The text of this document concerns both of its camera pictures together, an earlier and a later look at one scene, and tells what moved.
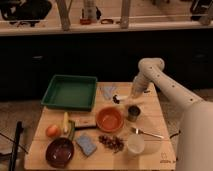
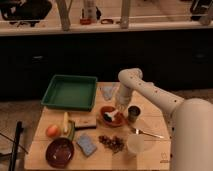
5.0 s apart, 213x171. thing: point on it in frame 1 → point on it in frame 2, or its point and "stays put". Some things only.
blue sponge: [86, 145] stays put
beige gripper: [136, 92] → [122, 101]
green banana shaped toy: [72, 129] stays put
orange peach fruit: [53, 130] stays put
